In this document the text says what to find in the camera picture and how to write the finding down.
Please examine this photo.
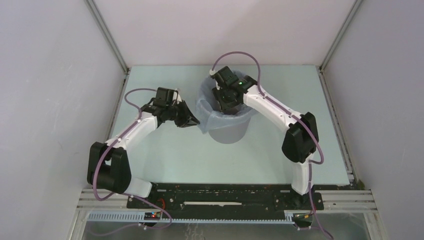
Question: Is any left corner aluminium post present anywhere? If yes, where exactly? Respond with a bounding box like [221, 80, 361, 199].
[84, 0, 130, 75]

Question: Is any right corner aluminium post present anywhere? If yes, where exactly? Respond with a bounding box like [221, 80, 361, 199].
[319, 0, 364, 73]

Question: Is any grey plastic trash bin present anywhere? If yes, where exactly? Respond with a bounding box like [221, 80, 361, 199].
[198, 68, 253, 145]

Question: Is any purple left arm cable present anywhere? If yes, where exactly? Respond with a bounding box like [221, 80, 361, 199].
[91, 88, 173, 230]

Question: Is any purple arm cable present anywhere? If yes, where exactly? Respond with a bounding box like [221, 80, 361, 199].
[91, 88, 173, 230]
[209, 51, 335, 240]

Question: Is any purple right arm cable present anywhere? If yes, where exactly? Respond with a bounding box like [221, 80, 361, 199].
[209, 51, 335, 240]

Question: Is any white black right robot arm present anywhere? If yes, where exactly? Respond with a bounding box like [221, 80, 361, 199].
[209, 66, 319, 209]

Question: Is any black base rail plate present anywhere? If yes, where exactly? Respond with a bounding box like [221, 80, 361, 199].
[146, 183, 324, 220]

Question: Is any corner aluminium post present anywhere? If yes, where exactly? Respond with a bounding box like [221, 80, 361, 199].
[84, 0, 130, 75]
[319, 0, 364, 73]

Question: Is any white slotted cable duct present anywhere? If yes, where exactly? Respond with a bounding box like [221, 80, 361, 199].
[87, 211, 312, 224]

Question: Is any light blue plastic trash bag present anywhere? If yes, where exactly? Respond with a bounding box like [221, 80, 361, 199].
[194, 76, 258, 134]

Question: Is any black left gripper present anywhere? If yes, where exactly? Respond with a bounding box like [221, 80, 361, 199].
[166, 100, 200, 128]

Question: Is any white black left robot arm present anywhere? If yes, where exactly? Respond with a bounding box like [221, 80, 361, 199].
[87, 87, 200, 208]

